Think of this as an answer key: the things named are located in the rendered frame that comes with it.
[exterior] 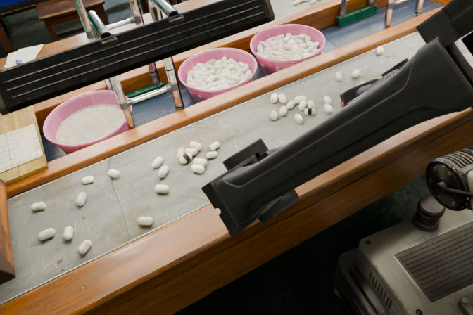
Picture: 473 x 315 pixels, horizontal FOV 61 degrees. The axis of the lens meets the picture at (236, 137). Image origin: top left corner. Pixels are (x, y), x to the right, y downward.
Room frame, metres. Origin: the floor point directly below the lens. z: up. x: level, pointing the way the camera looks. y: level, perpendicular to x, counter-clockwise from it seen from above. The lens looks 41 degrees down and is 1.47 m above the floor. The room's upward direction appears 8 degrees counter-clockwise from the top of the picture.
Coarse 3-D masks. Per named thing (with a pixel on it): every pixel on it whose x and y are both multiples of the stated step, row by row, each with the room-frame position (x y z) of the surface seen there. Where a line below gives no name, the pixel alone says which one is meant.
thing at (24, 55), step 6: (24, 48) 1.53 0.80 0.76; (30, 48) 1.52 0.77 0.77; (36, 48) 1.51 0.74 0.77; (12, 54) 1.48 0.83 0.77; (18, 54) 1.47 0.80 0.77; (24, 54) 1.47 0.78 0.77; (30, 54) 1.46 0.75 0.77; (36, 54) 1.45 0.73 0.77; (12, 60) 1.43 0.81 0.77; (18, 60) 1.41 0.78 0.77; (24, 60) 1.41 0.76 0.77; (6, 66) 1.39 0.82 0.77; (12, 66) 1.38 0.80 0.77
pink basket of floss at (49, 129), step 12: (84, 96) 1.11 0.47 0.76; (96, 96) 1.12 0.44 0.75; (108, 96) 1.11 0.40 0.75; (60, 108) 1.06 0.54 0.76; (72, 108) 1.09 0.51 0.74; (48, 120) 1.00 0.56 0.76; (60, 120) 1.04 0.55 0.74; (48, 132) 0.96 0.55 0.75; (120, 132) 0.93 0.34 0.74; (60, 144) 0.87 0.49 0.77; (72, 144) 0.87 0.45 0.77; (84, 144) 0.86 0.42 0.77
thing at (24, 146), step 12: (12, 132) 0.95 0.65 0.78; (24, 132) 0.94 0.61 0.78; (36, 132) 0.93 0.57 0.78; (0, 144) 0.90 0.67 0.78; (12, 144) 0.89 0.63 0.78; (24, 144) 0.88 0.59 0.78; (36, 144) 0.88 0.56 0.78; (0, 156) 0.85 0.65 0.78; (12, 156) 0.84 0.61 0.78; (24, 156) 0.83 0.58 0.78; (36, 156) 0.83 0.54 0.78; (0, 168) 0.80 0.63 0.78
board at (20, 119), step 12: (24, 108) 1.07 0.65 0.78; (0, 120) 1.02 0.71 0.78; (12, 120) 1.01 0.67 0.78; (24, 120) 1.00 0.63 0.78; (36, 120) 1.00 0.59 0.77; (0, 132) 0.96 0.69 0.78; (12, 168) 0.79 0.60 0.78; (24, 168) 0.79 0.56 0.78; (36, 168) 0.78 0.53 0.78; (12, 180) 0.75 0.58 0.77
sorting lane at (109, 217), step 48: (384, 48) 1.19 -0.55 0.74; (288, 96) 0.99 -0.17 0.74; (336, 96) 0.95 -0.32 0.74; (144, 144) 0.86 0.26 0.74; (240, 144) 0.80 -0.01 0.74; (48, 192) 0.72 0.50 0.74; (96, 192) 0.70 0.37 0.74; (144, 192) 0.68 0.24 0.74; (192, 192) 0.65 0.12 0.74; (48, 240) 0.57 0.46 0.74; (96, 240) 0.55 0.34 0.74; (0, 288) 0.46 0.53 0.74
